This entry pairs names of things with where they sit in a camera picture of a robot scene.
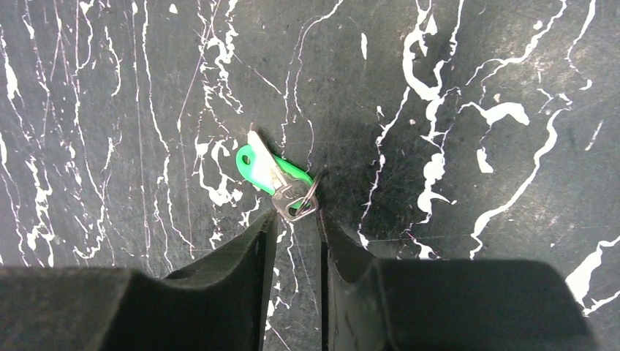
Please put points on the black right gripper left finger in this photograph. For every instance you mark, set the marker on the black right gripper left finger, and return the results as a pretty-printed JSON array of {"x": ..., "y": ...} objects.
[{"x": 218, "y": 302}]

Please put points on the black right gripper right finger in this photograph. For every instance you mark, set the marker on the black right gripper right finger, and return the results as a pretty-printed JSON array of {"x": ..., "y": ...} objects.
[{"x": 376, "y": 303}]

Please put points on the green tagged key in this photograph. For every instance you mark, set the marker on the green tagged key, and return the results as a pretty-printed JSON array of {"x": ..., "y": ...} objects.
[{"x": 291, "y": 189}]

